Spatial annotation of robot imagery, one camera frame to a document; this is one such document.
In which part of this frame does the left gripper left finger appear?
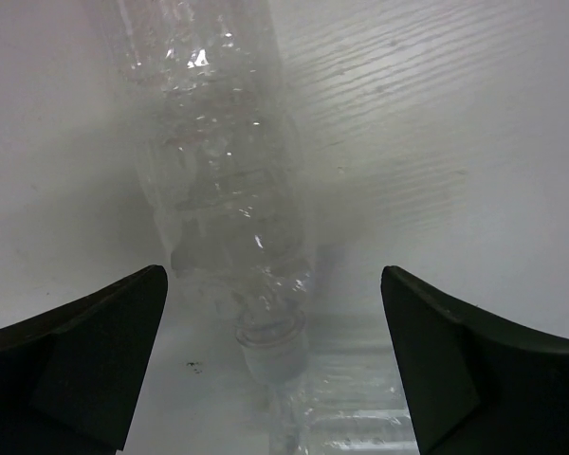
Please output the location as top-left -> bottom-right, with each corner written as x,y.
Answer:
0,264 -> 168,454

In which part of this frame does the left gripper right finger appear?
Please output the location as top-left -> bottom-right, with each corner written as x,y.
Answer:
381,266 -> 569,454

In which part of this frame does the clear crushed bottle blue cap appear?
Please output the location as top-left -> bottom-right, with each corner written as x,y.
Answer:
96,1 -> 312,384

